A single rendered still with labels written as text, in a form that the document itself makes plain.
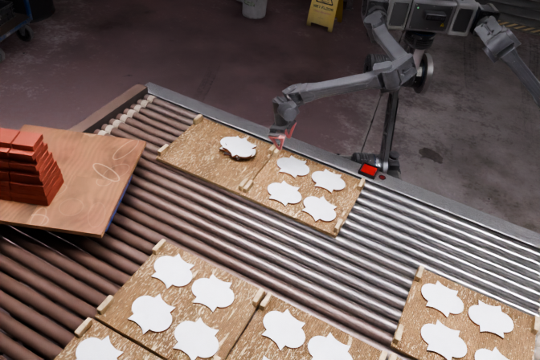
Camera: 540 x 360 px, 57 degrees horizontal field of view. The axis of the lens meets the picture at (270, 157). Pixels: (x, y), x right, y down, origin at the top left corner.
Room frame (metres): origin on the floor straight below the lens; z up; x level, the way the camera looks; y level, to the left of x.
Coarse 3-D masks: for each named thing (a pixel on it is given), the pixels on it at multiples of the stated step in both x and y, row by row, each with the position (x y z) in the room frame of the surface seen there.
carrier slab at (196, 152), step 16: (192, 128) 1.79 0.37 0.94; (208, 128) 1.80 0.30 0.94; (224, 128) 1.82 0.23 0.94; (176, 144) 1.66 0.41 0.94; (192, 144) 1.67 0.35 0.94; (208, 144) 1.69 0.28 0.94; (256, 144) 1.73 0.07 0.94; (160, 160) 1.55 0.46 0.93; (176, 160) 1.55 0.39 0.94; (192, 160) 1.57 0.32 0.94; (208, 160) 1.58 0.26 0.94; (224, 160) 1.59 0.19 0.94; (240, 160) 1.61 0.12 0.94; (256, 160) 1.62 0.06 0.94; (208, 176) 1.48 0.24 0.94; (224, 176) 1.49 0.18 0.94; (240, 176) 1.51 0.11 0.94; (240, 192) 1.41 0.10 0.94
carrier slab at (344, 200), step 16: (272, 160) 1.63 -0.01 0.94; (304, 160) 1.66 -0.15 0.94; (256, 176) 1.52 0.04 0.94; (272, 176) 1.53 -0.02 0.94; (288, 176) 1.54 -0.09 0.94; (256, 192) 1.42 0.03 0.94; (304, 192) 1.46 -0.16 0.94; (320, 192) 1.47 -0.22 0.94; (336, 192) 1.48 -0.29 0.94; (352, 192) 1.50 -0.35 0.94; (272, 208) 1.35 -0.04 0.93; (288, 208) 1.36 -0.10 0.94; (304, 208) 1.37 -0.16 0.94; (336, 208) 1.39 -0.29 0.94; (304, 224) 1.30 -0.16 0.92; (320, 224) 1.29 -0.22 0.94
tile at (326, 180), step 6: (312, 174) 1.56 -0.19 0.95; (318, 174) 1.57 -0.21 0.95; (324, 174) 1.57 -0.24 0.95; (330, 174) 1.58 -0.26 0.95; (336, 174) 1.58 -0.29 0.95; (312, 180) 1.54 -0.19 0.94; (318, 180) 1.53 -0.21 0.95; (324, 180) 1.54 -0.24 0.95; (330, 180) 1.54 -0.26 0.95; (336, 180) 1.54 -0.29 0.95; (342, 180) 1.55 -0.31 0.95; (318, 186) 1.50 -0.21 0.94; (324, 186) 1.50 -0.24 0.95; (330, 186) 1.50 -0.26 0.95; (336, 186) 1.51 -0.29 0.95; (342, 186) 1.51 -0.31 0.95; (330, 192) 1.47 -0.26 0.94
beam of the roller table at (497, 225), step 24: (168, 96) 2.04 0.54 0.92; (216, 120) 1.91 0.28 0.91; (240, 120) 1.93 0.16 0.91; (288, 144) 1.79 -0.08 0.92; (336, 168) 1.67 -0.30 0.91; (408, 192) 1.56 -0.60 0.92; (432, 192) 1.58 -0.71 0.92; (456, 216) 1.46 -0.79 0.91; (480, 216) 1.47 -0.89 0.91; (528, 240) 1.37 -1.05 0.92
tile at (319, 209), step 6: (306, 198) 1.41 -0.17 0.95; (312, 198) 1.42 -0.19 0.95; (318, 198) 1.42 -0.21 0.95; (324, 198) 1.43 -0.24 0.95; (306, 204) 1.38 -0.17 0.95; (312, 204) 1.39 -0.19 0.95; (318, 204) 1.39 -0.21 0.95; (324, 204) 1.39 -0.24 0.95; (330, 204) 1.40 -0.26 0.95; (306, 210) 1.35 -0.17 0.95; (312, 210) 1.35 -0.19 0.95; (318, 210) 1.36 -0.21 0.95; (324, 210) 1.36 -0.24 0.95; (330, 210) 1.37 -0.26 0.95; (312, 216) 1.32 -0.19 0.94; (318, 216) 1.32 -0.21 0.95; (324, 216) 1.33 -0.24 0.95; (330, 216) 1.33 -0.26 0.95
